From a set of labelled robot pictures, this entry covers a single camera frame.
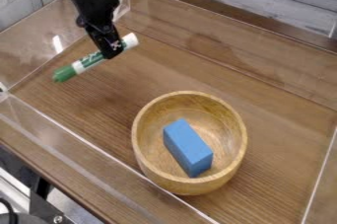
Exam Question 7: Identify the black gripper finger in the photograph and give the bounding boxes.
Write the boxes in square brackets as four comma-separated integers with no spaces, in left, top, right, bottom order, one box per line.
[84,26,99,46]
[93,25,124,59]

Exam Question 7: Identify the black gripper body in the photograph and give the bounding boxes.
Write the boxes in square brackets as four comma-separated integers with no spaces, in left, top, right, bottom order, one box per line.
[57,0,121,31]

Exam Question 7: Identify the green Expo marker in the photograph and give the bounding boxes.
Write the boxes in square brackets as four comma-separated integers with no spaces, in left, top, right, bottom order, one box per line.
[53,33,140,83]

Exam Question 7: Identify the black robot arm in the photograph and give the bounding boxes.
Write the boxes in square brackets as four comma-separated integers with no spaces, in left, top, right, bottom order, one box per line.
[71,0,124,59]

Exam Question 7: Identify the brown wooden bowl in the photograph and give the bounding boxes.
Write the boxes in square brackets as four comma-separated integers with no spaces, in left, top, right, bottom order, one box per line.
[132,91,248,195]

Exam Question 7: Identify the clear acrylic tray walls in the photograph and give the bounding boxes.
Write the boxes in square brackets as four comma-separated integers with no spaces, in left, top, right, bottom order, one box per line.
[0,0,337,224]

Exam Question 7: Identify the blue rectangular block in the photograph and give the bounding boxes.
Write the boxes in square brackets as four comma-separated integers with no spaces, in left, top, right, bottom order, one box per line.
[164,118,213,178]

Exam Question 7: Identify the black metal table bracket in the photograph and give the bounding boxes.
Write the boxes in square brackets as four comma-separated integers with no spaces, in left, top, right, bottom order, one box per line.
[30,178,75,224]

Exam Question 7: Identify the black cable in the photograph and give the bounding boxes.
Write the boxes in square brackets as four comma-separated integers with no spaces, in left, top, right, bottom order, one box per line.
[0,197,22,224]

